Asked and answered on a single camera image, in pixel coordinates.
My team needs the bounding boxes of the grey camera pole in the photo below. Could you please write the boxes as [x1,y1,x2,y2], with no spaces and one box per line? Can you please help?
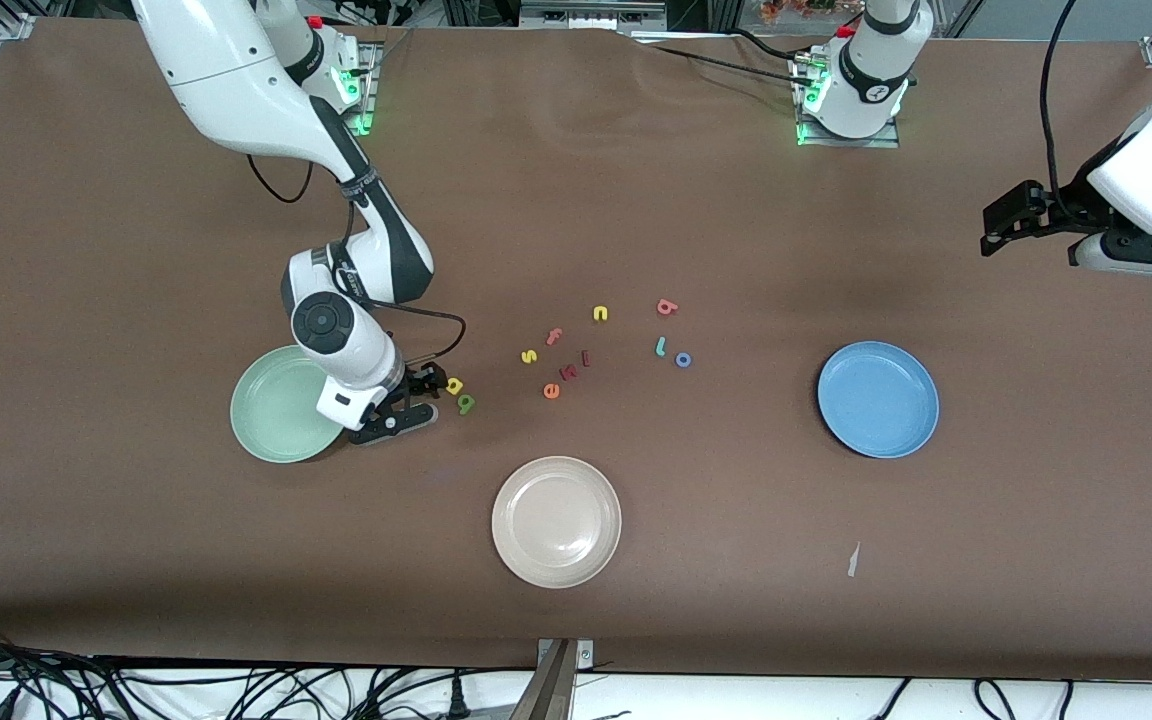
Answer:
[508,640,577,720]

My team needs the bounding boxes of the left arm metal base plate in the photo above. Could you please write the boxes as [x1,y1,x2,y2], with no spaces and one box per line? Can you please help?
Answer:
[796,55,902,149]

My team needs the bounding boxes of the dried orange flowers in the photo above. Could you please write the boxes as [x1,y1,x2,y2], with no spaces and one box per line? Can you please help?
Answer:
[761,0,862,25]

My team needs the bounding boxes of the silver metal frame rail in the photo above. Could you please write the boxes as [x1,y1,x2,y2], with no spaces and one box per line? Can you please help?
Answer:
[519,0,667,31]

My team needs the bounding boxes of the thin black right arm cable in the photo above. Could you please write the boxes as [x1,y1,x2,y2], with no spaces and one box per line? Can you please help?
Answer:
[246,155,315,205]

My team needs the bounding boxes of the beige plate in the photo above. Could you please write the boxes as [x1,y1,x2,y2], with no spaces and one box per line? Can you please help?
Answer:
[491,456,623,589]

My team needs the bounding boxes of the brown table cover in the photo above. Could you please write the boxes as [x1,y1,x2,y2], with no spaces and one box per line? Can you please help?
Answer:
[0,18,1152,683]

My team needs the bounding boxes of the black cable with metal plug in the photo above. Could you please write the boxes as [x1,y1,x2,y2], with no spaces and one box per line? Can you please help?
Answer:
[376,298,467,366]

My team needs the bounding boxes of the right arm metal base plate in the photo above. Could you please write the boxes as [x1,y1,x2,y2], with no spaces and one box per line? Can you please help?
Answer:
[336,45,377,137]

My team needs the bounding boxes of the green plate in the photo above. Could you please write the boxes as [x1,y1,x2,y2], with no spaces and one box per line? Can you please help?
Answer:
[230,345,349,464]

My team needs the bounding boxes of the black cable on table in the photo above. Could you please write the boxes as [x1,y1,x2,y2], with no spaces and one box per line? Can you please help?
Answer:
[636,28,817,91]

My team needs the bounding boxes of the silver mounting bracket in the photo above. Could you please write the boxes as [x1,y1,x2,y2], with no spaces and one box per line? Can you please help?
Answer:
[536,638,595,669]

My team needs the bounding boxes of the blue plate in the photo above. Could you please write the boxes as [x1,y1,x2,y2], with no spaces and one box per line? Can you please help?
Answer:
[817,341,940,460]

